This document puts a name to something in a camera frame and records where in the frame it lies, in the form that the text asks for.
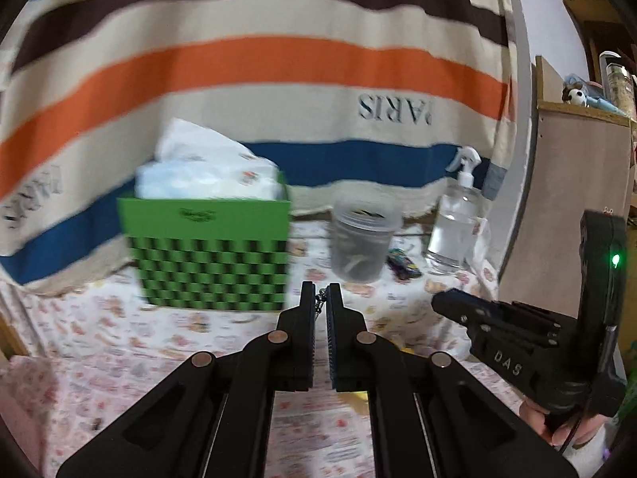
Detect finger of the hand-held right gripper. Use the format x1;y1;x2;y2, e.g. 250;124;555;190
431;287;564;345

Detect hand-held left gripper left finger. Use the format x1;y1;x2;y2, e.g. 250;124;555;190
56;281;319;478

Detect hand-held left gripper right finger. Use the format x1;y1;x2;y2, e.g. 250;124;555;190
326;283;578;478

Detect person's right hand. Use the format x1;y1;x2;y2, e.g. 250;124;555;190
519;401;612;455

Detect clear spray bottle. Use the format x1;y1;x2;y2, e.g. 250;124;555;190
425;147;492;276

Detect small colourful trinket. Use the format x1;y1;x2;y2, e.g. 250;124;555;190
387;248;423;280

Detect clear plastic container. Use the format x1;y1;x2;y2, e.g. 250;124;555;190
330;199;404;282

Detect green checkered box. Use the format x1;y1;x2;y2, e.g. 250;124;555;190
118;172;292;312

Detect wooden cabinet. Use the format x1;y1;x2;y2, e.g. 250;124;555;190
498;55;637;320

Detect white tissue packets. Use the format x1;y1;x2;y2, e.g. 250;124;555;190
135;118;286;201

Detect bear print cloth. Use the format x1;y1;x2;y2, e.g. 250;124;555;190
0;219;499;365

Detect clear storage jar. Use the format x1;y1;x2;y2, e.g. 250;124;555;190
600;51;637;116

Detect striped blanket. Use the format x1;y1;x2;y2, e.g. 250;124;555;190
0;0;519;290

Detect pink bear print bag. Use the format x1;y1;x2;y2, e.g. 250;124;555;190
0;356;59;461

